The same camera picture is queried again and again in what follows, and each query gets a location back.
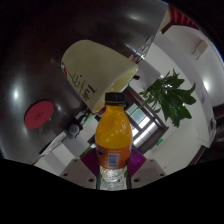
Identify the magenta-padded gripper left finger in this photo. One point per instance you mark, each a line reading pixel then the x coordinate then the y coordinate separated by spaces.
pixel 77 173

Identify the potted plant in white pot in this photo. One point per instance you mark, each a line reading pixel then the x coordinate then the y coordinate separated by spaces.
pixel 170 96

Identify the orange drink bottle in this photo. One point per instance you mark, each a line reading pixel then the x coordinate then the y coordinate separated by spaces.
pixel 113 133

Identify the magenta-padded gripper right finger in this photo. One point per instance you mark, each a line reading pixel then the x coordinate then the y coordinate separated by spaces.
pixel 148 173

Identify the red carpeted staircase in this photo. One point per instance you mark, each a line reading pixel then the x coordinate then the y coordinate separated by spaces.
pixel 181 16

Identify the dark grey headphones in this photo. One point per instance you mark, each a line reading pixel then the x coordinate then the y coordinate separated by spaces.
pixel 74 130

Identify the dark wooden double door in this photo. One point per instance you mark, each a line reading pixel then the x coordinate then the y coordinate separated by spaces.
pixel 146 125

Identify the flat round red coaster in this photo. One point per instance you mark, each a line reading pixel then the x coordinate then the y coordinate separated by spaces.
pixel 38 115

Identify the green exit sign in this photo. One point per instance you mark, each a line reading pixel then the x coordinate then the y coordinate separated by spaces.
pixel 160 142

